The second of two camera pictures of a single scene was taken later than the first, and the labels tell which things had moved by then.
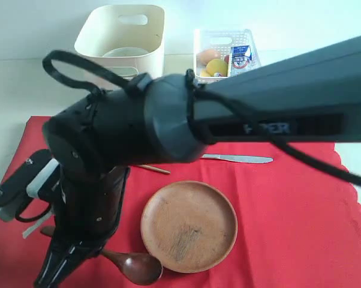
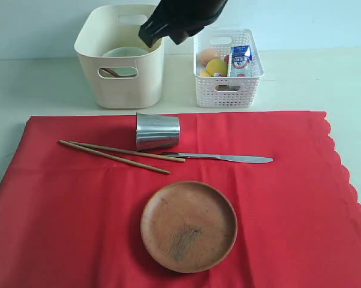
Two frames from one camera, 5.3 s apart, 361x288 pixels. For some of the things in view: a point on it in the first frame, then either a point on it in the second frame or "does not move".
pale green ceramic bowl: (126, 51) does not move
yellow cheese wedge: (204, 73) does not move
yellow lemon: (217, 65) does not move
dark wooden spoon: (136, 270) → (110, 71)
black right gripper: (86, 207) → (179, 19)
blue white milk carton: (240, 59) does not move
